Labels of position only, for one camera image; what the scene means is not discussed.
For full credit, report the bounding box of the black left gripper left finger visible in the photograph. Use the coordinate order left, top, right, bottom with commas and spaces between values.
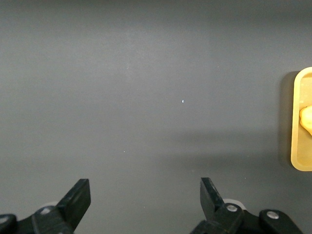
0, 178, 92, 234

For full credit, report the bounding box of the yellow potato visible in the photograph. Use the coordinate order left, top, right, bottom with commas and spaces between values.
299, 105, 312, 137

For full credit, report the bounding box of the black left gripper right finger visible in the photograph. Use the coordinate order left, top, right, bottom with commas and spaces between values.
192, 177, 302, 234

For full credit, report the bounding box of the yellow plastic tray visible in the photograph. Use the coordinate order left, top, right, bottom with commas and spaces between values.
290, 66, 312, 172

